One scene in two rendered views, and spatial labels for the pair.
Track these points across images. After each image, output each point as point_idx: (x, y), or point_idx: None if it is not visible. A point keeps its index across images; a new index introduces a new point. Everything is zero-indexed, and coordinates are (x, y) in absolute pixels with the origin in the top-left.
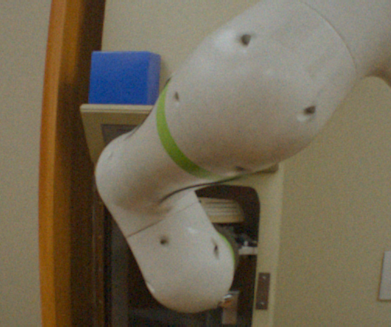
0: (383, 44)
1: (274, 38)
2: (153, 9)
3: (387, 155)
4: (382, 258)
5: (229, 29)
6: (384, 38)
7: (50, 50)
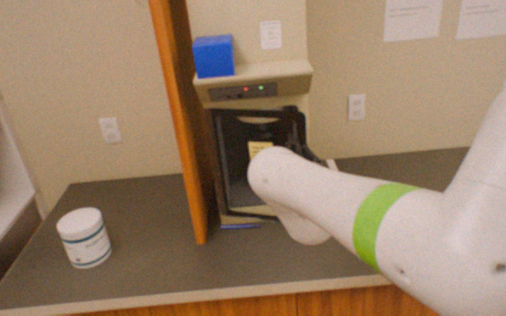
0: None
1: None
2: (220, 2)
3: (347, 43)
4: (347, 98)
5: (476, 252)
6: None
7: (160, 46)
